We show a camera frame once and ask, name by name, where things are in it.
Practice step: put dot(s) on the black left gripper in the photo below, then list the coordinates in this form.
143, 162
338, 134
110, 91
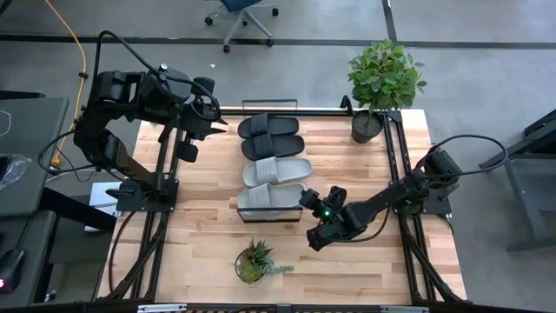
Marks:
197, 121

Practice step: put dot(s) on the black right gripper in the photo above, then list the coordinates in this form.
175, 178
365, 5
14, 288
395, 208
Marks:
328, 224

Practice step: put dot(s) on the grey rubber slide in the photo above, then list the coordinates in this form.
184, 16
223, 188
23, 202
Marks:
291, 169
282, 197

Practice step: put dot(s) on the black rubber slide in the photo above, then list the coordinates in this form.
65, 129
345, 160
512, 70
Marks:
286, 126
286, 147

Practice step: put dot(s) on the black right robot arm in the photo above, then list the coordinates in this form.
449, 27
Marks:
378, 204

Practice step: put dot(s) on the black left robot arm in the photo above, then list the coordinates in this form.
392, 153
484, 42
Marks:
113, 87

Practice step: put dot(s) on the succulent plant in black bowl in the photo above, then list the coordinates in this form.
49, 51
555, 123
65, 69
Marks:
252, 267

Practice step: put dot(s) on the dark swivel office chair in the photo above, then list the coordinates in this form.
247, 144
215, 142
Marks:
239, 5

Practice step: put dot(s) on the white flat box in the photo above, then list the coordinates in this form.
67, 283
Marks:
102, 195

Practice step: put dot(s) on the leafy green potted plant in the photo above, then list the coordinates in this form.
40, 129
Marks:
384, 76

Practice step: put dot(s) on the dark grey desk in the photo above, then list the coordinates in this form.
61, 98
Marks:
30, 130

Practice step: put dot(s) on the clear plastic bag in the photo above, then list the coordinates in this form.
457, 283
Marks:
13, 167

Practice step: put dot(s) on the black metal leg table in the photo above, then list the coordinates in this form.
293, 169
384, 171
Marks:
521, 195

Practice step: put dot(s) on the black desk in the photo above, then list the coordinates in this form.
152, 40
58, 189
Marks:
35, 261

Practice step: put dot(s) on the black computer mouse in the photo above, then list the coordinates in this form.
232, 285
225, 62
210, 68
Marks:
11, 265

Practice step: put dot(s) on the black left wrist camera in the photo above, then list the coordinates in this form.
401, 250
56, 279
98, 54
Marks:
187, 153

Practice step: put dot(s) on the black metal frame wooden shelf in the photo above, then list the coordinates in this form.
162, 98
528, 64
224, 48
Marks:
269, 221

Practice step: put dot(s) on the black aluminium table frame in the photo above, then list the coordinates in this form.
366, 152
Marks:
163, 158

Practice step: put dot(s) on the silver metal bracket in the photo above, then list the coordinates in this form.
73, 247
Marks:
404, 309
160, 308

